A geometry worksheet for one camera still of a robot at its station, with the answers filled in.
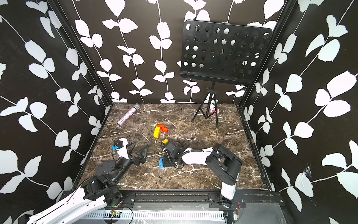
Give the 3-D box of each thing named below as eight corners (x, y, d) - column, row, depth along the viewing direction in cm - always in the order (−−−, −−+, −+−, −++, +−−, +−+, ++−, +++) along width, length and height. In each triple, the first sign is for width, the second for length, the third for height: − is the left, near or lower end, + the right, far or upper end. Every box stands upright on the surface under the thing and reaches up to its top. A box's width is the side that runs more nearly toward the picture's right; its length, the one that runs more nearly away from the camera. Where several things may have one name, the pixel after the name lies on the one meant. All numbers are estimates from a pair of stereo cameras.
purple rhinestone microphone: (117, 123, 108) (116, 121, 106) (137, 105, 121) (137, 103, 119) (120, 125, 107) (119, 123, 105) (140, 107, 120) (139, 104, 118)
